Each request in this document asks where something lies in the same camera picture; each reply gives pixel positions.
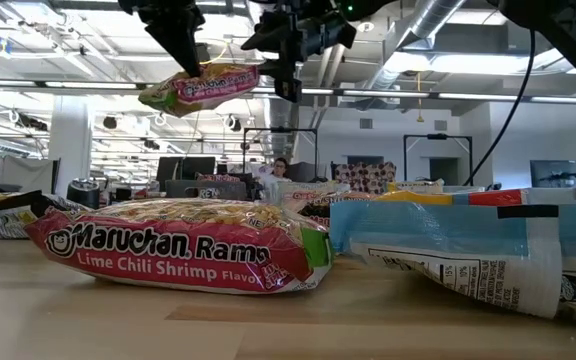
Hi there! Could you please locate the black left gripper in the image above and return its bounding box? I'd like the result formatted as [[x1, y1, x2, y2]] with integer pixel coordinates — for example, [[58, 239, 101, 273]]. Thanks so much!
[[117, 0, 213, 79]]

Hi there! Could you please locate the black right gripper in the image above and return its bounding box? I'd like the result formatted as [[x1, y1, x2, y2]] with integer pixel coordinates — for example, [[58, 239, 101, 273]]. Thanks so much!
[[239, 11, 357, 104]]

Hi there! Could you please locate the Maruchan lime chili shrimp pack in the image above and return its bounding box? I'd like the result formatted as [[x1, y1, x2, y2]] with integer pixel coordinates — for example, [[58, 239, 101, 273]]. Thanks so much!
[[23, 197, 335, 295], [281, 182, 349, 211], [137, 62, 261, 119]]

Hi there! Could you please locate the person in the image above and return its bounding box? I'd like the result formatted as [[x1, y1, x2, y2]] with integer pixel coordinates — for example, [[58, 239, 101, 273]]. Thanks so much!
[[255, 156, 295, 201]]

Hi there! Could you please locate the dark computer monitor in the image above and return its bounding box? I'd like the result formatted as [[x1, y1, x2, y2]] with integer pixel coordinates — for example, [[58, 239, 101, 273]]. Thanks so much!
[[530, 159, 576, 187], [156, 155, 218, 182]]

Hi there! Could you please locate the patterned cushion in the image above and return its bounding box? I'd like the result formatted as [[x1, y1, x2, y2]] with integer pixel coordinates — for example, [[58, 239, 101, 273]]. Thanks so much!
[[333, 161, 398, 194]]

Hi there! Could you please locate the black cylindrical container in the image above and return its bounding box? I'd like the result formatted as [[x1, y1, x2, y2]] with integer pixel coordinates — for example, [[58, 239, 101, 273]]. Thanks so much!
[[66, 178, 101, 210]]

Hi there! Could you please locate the silver ventilation duct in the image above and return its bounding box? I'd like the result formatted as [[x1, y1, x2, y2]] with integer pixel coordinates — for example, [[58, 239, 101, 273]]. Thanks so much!
[[262, 94, 299, 159], [367, 0, 469, 91]]

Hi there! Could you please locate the black metal rig frame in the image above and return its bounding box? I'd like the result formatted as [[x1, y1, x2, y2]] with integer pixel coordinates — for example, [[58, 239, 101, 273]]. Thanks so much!
[[403, 133, 474, 184]]

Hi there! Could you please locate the black hanging cable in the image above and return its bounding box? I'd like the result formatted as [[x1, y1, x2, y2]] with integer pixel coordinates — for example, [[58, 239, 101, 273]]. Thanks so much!
[[462, 29, 538, 186]]

